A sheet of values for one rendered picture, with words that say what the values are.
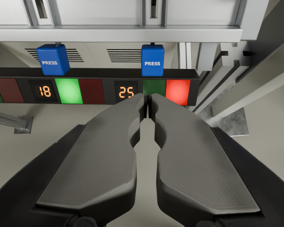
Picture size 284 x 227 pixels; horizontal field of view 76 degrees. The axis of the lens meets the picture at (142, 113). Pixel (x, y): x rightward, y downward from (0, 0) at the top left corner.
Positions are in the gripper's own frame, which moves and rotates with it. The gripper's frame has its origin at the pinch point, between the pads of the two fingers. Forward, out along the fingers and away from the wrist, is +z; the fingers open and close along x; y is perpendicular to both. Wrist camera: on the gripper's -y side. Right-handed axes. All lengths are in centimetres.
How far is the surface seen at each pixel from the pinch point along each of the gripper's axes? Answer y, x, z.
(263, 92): 19, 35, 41
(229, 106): 30, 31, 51
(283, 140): 51, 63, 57
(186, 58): 12, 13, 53
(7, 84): 4.0, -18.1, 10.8
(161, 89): 4.4, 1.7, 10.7
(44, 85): 4.1, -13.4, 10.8
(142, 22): -3.4, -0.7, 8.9
